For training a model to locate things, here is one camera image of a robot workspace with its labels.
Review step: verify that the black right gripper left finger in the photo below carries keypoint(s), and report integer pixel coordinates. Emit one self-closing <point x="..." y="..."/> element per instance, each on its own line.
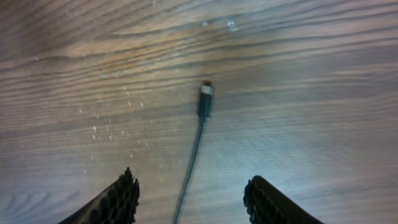
<point x="117" y="204"/>

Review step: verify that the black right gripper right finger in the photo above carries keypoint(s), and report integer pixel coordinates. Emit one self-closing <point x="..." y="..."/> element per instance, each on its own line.
<point x="265" y="204"/>

